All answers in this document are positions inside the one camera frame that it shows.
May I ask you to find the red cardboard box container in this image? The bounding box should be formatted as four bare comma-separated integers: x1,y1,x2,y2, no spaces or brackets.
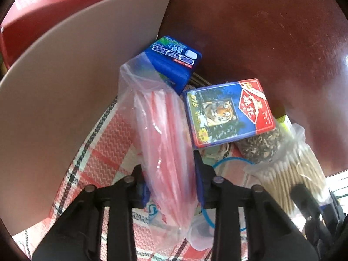
0,0,176,236

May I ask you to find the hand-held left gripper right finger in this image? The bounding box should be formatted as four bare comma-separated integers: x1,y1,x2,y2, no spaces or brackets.
193,150,319,261

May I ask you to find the seed packet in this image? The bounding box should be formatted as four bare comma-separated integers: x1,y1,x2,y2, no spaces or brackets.
234,126,285,164

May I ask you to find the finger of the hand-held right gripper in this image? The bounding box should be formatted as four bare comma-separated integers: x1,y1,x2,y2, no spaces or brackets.
289,183,327,230
328,187,344,223

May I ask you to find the blue carton box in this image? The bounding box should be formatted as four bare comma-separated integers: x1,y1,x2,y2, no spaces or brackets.
144,35,203,95

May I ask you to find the clear blue-rimmed bag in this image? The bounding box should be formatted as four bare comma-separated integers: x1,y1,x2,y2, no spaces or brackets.
190,156,257,251

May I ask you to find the red plaid cloth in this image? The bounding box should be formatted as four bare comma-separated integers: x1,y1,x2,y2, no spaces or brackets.
12,95,263,261

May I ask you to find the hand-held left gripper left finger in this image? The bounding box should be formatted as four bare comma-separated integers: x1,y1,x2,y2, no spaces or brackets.
32,164,151,261

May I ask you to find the playing card box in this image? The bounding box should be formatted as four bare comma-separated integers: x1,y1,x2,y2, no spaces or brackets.
183,78,276,149

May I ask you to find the bag of cotton swabs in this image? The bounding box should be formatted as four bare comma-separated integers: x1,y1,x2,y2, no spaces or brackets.
243,124,333,213

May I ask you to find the red printed plastic bag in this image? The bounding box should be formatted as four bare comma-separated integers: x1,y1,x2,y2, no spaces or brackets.
119,53,199,252

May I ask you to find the yellow green paper packet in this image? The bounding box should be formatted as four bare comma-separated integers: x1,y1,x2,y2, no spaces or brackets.
274,114,293,131

